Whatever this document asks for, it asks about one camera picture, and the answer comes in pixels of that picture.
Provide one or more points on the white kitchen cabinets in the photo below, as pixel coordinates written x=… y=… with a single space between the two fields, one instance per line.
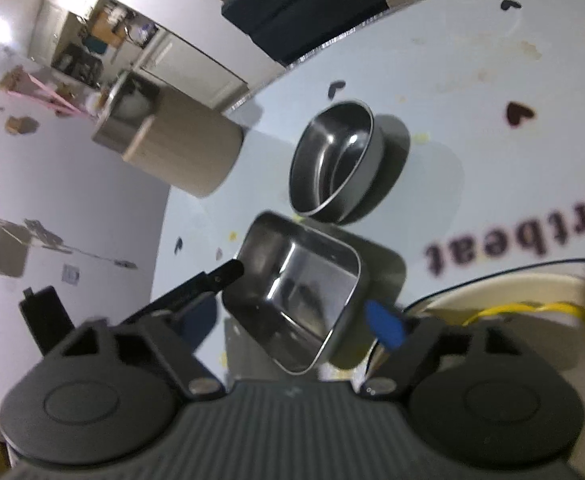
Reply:
x=92 y=41

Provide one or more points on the large rectangular steel tray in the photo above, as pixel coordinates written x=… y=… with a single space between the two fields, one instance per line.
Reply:
x=300 y=290

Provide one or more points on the cream two-handled ceramic bowl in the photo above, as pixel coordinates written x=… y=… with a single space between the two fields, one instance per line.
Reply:
x=534 y=288

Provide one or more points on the heart-shaped steel bowl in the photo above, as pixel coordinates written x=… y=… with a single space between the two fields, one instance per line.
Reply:
x=335 y=162

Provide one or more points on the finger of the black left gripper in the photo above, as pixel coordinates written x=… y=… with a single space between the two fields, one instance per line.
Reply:
x=184 y=297

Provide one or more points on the floral scalloped ceramic bowl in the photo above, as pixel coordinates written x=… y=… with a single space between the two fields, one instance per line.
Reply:
x=565 y=308

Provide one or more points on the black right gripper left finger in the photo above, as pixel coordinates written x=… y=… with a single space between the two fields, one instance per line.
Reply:
x=173 y=339

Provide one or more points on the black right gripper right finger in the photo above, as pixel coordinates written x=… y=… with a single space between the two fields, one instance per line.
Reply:
x=410 y=344

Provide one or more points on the beige cylindrical container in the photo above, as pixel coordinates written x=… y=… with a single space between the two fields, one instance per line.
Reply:
x=167 y=134

